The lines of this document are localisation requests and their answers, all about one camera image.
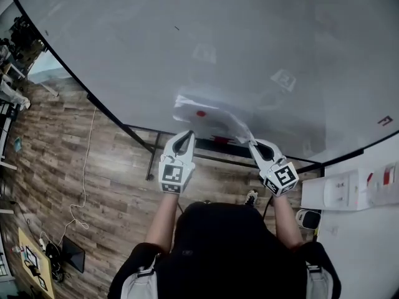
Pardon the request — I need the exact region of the light blue table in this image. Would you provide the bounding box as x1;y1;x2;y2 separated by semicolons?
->
27;50;71;85

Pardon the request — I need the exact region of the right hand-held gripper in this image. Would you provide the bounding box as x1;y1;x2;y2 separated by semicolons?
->
248;138;299;197

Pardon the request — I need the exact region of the tangled black cable bundle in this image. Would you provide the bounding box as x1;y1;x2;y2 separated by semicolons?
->
45;242;65;283

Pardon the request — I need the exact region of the person's right forearm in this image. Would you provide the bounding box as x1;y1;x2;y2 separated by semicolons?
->
272;194;305;250

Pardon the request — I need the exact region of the clear plastic bag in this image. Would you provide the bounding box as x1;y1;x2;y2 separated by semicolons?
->
173;94;255;145

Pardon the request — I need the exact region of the small white black heater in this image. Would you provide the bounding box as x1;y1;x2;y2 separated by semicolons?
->
295;209;322;229

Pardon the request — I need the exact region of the white work table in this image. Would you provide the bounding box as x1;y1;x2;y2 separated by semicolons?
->
11;0;399;171

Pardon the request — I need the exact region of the white box with switches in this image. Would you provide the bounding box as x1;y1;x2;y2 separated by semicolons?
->
300;169;375;212

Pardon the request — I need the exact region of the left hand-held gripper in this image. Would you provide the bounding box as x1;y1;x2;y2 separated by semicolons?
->
158;130;196;195

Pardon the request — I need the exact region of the black flat monitor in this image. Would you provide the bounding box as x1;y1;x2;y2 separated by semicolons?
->
61;235;86;273

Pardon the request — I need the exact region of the white floor cable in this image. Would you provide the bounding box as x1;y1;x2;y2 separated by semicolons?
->
40;106;97;249

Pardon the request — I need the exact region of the yellow wooden board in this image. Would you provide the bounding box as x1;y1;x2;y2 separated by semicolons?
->
17;227;55;299

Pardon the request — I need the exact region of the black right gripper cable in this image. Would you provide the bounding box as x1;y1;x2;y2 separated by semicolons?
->
261;196;274;221

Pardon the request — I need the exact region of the red plastic clip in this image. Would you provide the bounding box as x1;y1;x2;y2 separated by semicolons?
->
211;135;238;146

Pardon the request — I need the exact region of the clear dispenser water bottle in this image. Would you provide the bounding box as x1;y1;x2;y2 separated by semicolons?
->
366;162;399;207

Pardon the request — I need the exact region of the person's black top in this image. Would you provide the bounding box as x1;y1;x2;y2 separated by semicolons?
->
107;201;342;299

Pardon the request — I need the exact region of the white metal desk frame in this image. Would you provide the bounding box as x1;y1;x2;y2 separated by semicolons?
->
0;101;19;171

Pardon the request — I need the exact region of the person's left forearm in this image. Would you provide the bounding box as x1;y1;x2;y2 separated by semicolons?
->
145;193;180;252

